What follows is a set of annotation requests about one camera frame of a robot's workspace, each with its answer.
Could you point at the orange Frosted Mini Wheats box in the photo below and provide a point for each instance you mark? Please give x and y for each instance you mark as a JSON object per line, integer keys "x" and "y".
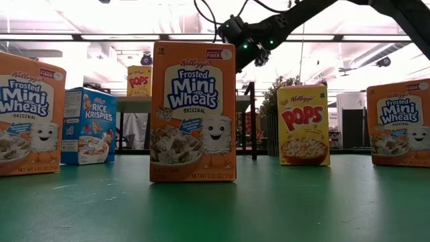
{"x": 193, "y": 111}
{"x": 399, "y": 124}
{"x": 30, "y": 101}

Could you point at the yellow Corn Pops box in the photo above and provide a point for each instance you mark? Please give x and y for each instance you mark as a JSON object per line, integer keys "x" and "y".
{"x": 139, "y": 80}
{"x": 304, "y": 124}

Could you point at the blue Rice Krispies box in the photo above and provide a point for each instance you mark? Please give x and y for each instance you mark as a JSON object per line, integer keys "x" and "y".
{"x": 90, "y": 127}

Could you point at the black-framed wooden shelf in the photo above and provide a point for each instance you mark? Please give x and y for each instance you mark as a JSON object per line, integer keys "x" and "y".
{"x": 134, "y": 104}

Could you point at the black ceiling spotlight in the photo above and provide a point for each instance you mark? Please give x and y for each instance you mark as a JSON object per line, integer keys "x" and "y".
{"x": 383, "y": 62}
{"x": 146, "y": 60}
{"x": 263, "y": 62}

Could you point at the green potted plant ribbed pot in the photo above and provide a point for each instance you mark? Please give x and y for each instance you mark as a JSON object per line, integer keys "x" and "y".
{"x": 270, "y": 134}

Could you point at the white booth with black door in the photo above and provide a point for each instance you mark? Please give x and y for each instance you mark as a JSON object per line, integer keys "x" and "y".
{"x": 349, "y": 101}

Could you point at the white hanging sheet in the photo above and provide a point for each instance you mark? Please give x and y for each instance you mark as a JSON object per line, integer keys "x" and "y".
{"x": 134, "y": 124}

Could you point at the green table mat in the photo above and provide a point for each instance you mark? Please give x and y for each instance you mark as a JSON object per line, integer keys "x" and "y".
{"x": 215, "y": 208}

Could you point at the black table frame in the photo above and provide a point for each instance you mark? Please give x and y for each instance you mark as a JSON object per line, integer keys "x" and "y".
{"x": 134, "y": 152}

